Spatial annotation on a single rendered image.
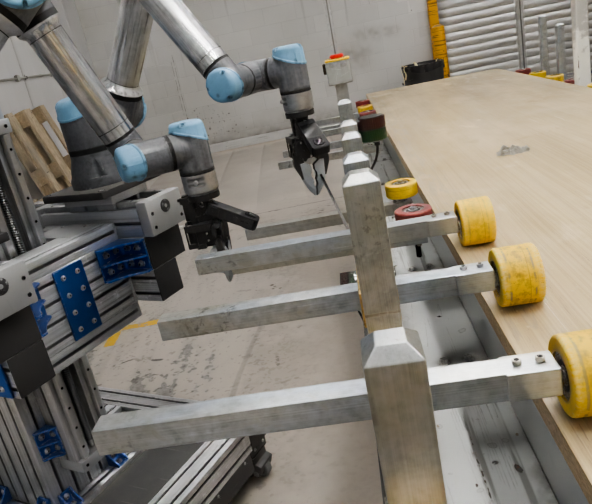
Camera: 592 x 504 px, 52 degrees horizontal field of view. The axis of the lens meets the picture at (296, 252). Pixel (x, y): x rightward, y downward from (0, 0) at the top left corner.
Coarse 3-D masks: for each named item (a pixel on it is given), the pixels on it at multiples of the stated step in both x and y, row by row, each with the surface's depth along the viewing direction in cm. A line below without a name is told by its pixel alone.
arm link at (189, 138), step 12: (192, 120) 125; (168, 132) 126; (180, 132) 124; (192, 132) 125; (204, 132) 127; (180, 144) 124; (192, 144) 125; (204, 144) 127; (180, 156) 125; (192, 156) 126; (204, 156) 127; (180, 168) 127; (192, 168) 127; (204, 168) 127
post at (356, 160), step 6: (348, 156) 81; (354, 156) 81; (360, 156) 80; (366, 156) 81; (348, 162) 80; (354, 162) 80; (360, 162) 80; (366, 162) 80; (348, 168) 80; (354, 168) 80; (360, 168) 80
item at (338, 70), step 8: (344, 56) 173; (328, 64) 171; (336, 64) 171; (344, 64) 171; (328, 72) 172; (336, 72) 172; (344, 72) 172; (328, 80) 173; (336, 80) 172; (344, 80) 172; (352, 80) 172
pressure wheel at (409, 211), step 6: (414, 204) 133; (420, 204) 133; (426, 204) 132; (396, 210) 132; (402, 210) 132; (408, 210) 131; (414, 210) 130; (420, 210) 128; (426, 210) 128; (396, 216) 130; (402, 216) 128; (408, 216) 128; (414, 216) 127; (420, 216) 127; (420, 246) 133; (420, 252) 134
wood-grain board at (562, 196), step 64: (448, 128) 214; (512, 128) 193; (576, 128) 175; (448, 192) 139; (512, 192) 130; (576, 192) 122; (576, 256) 93; (512, 320) 79; (576, 320) 76; (576, 448) 55
